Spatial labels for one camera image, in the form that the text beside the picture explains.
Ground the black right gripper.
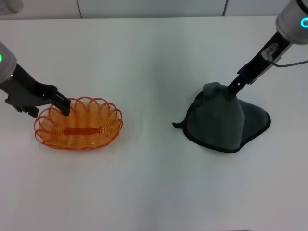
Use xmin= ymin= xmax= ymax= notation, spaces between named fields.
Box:
xmin=226 ymin=31 xmax=293 ymax=97

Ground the dark grey towel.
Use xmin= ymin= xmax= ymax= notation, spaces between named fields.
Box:
xmin=172 ymin=82 xmax=271 ymax=154

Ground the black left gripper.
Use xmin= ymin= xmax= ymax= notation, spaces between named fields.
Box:
xmin=0 ymin=64 xmax=72 ymax=118

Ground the orange woven plastic basket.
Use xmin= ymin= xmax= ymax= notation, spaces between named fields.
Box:
xmin=33 ymin=97 xmax=124 ymax=151

